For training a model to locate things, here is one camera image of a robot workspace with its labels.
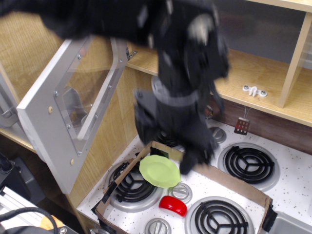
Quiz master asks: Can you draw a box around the grey stove knob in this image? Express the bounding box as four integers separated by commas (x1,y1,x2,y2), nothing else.
144,218,172,234
168,182,193,204
210,127,227,144

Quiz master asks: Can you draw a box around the brown cardboard frame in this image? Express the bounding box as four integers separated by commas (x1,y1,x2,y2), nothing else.
92,141,277,234

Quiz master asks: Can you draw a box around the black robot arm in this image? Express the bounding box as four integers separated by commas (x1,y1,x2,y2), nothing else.
0,0,230,175

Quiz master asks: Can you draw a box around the light green toy plate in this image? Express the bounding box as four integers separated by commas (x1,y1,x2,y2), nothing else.
139,155,181,188

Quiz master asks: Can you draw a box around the black braided cable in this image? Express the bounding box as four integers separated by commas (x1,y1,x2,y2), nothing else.
0,207,59,234

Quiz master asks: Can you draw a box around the back left stove burner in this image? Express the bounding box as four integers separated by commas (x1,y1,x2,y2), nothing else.
154,131,184,151

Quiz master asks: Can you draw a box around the grey front stove knob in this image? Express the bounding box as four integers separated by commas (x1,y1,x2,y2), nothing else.
144,218,172,234

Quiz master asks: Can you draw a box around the back right stove burner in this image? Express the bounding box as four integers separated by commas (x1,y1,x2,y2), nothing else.
217,142,280,192

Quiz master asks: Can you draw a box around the black box on floor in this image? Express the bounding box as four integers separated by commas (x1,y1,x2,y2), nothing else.
0,154,45,204

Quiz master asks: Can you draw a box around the stove burner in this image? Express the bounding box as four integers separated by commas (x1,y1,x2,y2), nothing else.
184,196,255,234
217,142,280,192
110,162,163,213
154,131,184,151

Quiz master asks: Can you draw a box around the hanging toy spatula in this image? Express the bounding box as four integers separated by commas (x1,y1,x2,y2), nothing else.
234,106,251,136

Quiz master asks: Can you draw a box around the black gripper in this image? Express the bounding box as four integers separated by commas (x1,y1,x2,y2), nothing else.
134,89,217,175

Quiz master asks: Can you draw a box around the grey toy microwave door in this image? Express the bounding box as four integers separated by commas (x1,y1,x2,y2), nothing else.
17,36,128,194

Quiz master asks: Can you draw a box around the white door latch clip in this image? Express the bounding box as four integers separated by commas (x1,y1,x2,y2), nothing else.
242,85,268,97

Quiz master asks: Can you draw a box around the grey back stove knob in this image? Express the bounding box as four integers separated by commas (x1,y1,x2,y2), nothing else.
210,127,227,144

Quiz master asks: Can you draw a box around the red toy cheese wheel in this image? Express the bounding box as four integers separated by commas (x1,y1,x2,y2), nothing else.
158,195,188,217

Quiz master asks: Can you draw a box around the front left stove burner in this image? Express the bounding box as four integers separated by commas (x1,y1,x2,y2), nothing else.
110,162,163,213

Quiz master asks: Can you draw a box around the grey toy sink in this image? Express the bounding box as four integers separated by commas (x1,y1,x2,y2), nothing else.
266,212,312,234

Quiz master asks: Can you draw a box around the grey centre stove knob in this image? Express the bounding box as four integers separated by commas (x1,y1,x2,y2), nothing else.
168,182,193,204

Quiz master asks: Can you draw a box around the grey wall phone holder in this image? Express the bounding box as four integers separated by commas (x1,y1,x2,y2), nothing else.
62,86,92,134

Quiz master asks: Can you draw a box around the grey cabinet door handle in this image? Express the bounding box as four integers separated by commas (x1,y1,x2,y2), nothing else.
0,74,19,128

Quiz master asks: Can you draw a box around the metal door hinge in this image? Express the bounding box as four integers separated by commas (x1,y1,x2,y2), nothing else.
125,47,137,61

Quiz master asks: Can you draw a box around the front right stove burner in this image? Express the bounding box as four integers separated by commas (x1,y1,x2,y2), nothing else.
184,196,255,234

